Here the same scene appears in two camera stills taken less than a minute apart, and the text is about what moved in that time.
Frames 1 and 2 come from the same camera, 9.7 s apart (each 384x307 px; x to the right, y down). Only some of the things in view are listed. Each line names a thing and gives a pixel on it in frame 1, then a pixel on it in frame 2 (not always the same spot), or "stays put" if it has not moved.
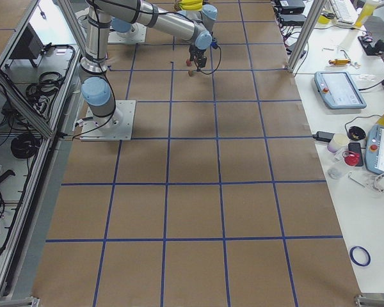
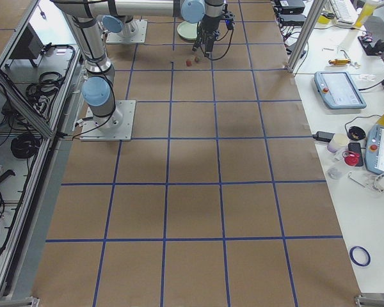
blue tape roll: [354, 261] stays put
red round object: [351, 158] stays put
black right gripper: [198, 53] to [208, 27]
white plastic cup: [339, 141] stays put
